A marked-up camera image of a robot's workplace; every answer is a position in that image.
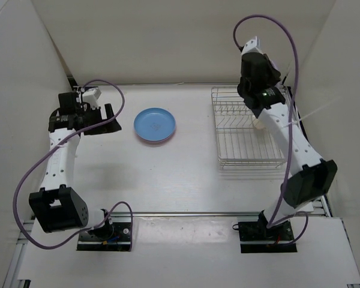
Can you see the purple plate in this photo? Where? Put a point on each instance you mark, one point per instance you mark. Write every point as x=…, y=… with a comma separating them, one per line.
x=274, y=65

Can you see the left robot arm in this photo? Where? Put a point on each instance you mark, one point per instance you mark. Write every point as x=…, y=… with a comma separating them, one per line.
x=57, y=206

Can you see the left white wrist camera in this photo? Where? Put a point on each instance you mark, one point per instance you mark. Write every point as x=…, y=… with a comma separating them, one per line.
x=89, y=95

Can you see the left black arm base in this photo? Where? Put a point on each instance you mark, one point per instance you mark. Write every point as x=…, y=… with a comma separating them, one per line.
x=116, y=237

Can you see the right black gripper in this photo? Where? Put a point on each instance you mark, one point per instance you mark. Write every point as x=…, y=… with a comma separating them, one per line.
x=275, y=75

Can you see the beige plate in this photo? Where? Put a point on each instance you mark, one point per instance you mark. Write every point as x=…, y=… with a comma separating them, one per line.
x=258, y=124

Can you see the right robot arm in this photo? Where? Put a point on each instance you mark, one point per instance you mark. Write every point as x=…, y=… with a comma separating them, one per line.
x=308, y=175

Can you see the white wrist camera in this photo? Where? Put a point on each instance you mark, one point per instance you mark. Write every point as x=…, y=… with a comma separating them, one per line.
x=89, y=95
x=251, y=46

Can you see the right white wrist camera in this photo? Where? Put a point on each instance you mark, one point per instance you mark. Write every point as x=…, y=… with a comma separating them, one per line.
x=251, y=46

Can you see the metal wire dish rack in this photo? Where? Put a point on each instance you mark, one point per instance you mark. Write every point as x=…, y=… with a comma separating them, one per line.
x=239, y=144

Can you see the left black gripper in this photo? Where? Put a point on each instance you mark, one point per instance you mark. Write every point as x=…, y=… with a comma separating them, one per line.
x=113, y=126

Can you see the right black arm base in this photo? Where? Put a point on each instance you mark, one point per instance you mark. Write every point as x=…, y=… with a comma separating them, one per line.
x=253, y=240

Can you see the blue plate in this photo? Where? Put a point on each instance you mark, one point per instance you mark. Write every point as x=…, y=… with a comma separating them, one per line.
x=154, y=123

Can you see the pink plate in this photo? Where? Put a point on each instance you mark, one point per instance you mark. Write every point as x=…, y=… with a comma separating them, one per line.
x=155, y=142

